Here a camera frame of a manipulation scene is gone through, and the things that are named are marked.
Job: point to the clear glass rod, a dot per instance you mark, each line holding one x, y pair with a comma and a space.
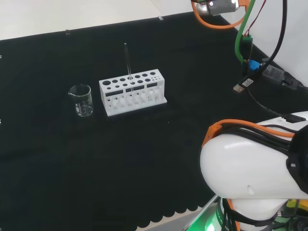
128, 62

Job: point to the white test tube rack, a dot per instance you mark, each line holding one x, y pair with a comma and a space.
134, 101

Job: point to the clear glass beaker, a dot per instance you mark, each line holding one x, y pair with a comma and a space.
81, 103

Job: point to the black bench cloth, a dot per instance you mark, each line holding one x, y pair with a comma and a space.
72, 156

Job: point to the clear cloth clip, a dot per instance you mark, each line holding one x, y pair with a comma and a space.
160, 17
68, 32

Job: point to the blue connector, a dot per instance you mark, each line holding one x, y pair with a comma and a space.
254, 65

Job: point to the grey wrist unit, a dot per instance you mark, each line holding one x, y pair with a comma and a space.
216, 8

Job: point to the black adapter block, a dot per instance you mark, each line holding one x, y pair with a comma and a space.
274, 73

